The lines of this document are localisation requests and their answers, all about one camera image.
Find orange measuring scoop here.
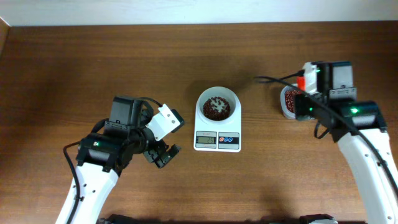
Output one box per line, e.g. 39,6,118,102
297,76,306,91

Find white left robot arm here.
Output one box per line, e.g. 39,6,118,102
57,96,185,223

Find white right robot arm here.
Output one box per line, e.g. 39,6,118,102
294,62,397,223

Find white digital kitchen scale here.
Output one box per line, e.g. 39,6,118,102
193,90,243,153

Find red adzuki beans in container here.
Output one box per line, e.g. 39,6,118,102
284,90,302,113

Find clear plastic bean container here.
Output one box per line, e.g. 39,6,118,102
280,86,300,119

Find red beans in bowl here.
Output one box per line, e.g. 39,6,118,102
203,96,231,121

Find white round bowl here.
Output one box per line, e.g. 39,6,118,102
196,86,241,124

